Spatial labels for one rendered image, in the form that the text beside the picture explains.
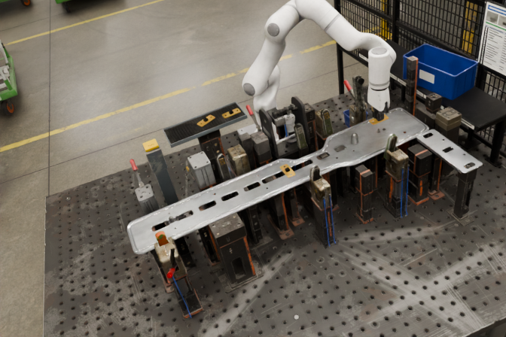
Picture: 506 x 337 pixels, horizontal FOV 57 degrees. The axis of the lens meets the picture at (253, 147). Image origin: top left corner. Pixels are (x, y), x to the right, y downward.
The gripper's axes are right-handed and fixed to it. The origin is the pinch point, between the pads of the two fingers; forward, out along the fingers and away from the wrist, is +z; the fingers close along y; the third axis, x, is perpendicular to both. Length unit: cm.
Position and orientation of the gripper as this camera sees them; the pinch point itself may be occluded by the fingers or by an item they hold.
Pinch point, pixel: (379, 114)
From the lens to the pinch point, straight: 212.2
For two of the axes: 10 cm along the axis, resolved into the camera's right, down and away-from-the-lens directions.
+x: 9.0, -3.7, 2.2
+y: 4.0, 5.2, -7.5
